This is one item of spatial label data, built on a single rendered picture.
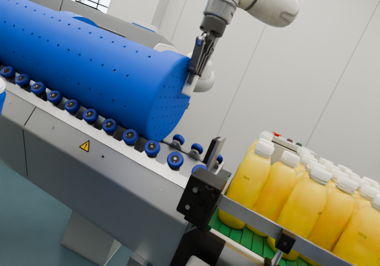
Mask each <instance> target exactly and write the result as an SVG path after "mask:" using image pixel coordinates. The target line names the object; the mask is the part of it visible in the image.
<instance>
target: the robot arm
mask: <svg viewBox="0 0 380 266"><path fill-rule="evenodd" d="M237 7H238V8H241V9H243V10H244V11H246V12H247V13H249V14H250V15H251V16H253V17H254V18H256V19H257V20H259V21H261V22H263V23H265V24H267V25H269V26H272V27H277V28H284V27H286V26H288V25H290V24H291V23H292V22H293V21H294V20H295V19H296V17H297V15H298V13H299V3H298V1H297V0H207V1H206V4H205V7H204V9H203V12H202V13H203V15H204V17H203V18H202V21H201V24H200V30H201V31H202V32H201V35H200V37H199V36H197V37H196V42H195V46H194V49H193V51H192V52H191V53H189V54H188V55H187V57H189V58H190V59H191V60H190V63H189V66H188V70H187V72H189V74H188V77H187V79H186V81H185V84H184V87H183V90H182V94H185V95H187V96H189V97H191V95H192V92H196V93H203V92H206V91H208V90H210V89H211V88H212V86H213V84H214V80H215V76H214V72H213V71H212V70H211V69H212V65H213V64H212V61H211V59H210V58H211V56H212V54H213V51H214V49H215V47H216V45H217V43H218V40H219V38H221V37H222V36H223V34H224V31H225V29H226V26H227V25H229V24H230V22H231V20H232V17H233V15H234V13H235V11H236V8H237ZM153 49H154V50H157V51H159V52H162V51H165V50H171V51H174V52H176V53H178V51H177V49H176V48H175V47H173V46H170V45H166V44H163V43H159V44H157V45H156V46H155V47H154V48H153Z"/></svg>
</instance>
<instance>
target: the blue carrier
mask: <svg viewBox="0 0 380 266"><path fill-rule="evenodd" d="M190 60H191V59H190V58H189V57H187V56H185V55H182V54H179V53H176V52H174V51H171V50H165V51H162V52H159V51H157V50H154V49H151V48H149V47H146V46H144V45H141V44H139V43H136V42H133V41H131V40H128V39H126V38H123V37H121V36H118V35H116V34H113V33H110V32H108V31H106V30H103V29H100V28H99V27H98V26H97V24H96V23H94V22H93V21H91V20H90V19H87V18H85V17H83V16H80V15H77V14H74V13H72V12H68V11H54V10H51V9H49V8H47V7H44V6H42V5H38V4H36V3H34V2H31V1H29V0H0V62H1V64H2V65H3V66H5V67H8V66H10V67H13V68H14V69H15V71H16V72H17V73H18V74H20V75H21V74H26V75H28V76H29V77H30V78H31V80H32V81H34V82H43V83H44V84H45V85H46V88H48V89H49V90H51V91H54V90H58V91H60V92H61V93H62V95H63V97H65V98H67V99H69V100H70V99H75V100H77V101H79V103H80V105H81V106H82V107H84V108H86V109H90V108H93V109H95V110H96V111H97V112H98V115H100V116H102V117H104V118H106V119H114V120H116V121H117V123H118V125H119V126H121V127H123V128H125V129H134V130H136V131H137V132H138V135H139V136H140V137H142V138H144V139H146V140H148V141H150V140H155V141H157V142H159V141H161V140H163V139H165V138H166V137H167V136H168V135H169V134H170V133H171V132H172V131H173V130H174V128H175V127H176V126H177V124H178V122H179V121H180V119H181V118H182V116H183V114H184V112H185V110H186V108H187V106H188V103H189V100H190V98H191V97H189V96H187V95H185V94H182V90H183V87H184V84H185V81H186V79H187V77H188V74H189V72H187V70H188V66H189V63H190Z"/></svg>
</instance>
